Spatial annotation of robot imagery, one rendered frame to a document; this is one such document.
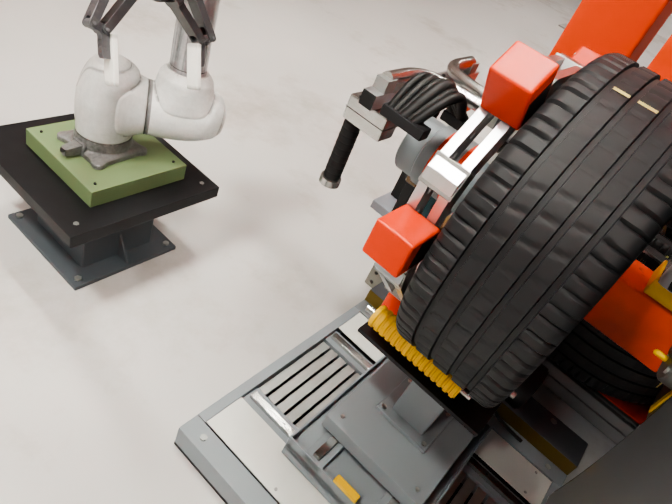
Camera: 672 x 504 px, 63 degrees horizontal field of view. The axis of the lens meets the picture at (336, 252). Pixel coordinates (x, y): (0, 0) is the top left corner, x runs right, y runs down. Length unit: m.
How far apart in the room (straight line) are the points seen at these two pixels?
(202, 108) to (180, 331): 0.66
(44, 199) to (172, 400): 0.63
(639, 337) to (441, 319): 0.82
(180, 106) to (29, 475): 0.97
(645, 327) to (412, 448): 0.67
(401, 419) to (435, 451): 0.11
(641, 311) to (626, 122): 0.80
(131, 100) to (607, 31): 1.18
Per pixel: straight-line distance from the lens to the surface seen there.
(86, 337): 1.71
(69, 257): 1.89
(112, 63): 0.87
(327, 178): 1.12
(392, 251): 0.86
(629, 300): 1.60
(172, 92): 1.60
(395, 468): 1.41
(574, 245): 0.81
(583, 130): 0.86
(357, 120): 1.04
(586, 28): 1.48
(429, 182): 0.89
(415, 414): 1.45
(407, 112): 0.96
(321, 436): 1.47
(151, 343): 1.71
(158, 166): 1.73
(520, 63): 0.88
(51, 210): 1.62
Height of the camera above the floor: 1.35
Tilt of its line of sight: 38 degrees down
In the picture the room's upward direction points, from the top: 25 degrees clockwise
